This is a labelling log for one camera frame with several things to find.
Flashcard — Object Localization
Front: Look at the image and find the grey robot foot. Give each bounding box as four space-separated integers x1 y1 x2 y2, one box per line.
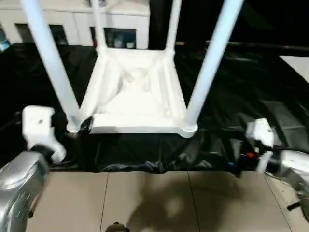
103 222 130 232

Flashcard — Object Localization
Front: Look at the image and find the black floor stand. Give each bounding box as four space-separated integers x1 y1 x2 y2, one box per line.
287 200 309 214

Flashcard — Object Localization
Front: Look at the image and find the white cabinet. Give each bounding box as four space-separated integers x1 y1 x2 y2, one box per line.
0 0 150 50

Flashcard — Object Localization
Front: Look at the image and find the black mat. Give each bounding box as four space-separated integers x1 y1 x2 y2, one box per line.
0 43 309 174

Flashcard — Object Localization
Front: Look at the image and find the white plastic table top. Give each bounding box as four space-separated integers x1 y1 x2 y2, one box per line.
71 47 198 139

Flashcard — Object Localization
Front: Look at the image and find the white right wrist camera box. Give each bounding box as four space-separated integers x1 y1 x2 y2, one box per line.
245 118 275 173

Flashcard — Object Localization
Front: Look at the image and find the white flat board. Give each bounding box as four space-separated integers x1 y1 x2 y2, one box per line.
280 55 309 84

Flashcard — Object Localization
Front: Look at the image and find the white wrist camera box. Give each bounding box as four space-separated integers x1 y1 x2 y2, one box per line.
245 118 275 173
21 105 66 163

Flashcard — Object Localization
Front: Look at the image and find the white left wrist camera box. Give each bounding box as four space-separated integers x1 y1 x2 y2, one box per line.
21 105 66 163

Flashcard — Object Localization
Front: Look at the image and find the white plastic table leg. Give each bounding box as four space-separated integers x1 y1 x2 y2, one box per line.
166 0 183 52
91 0 108 54
184 0 245 132
20 0 82 133

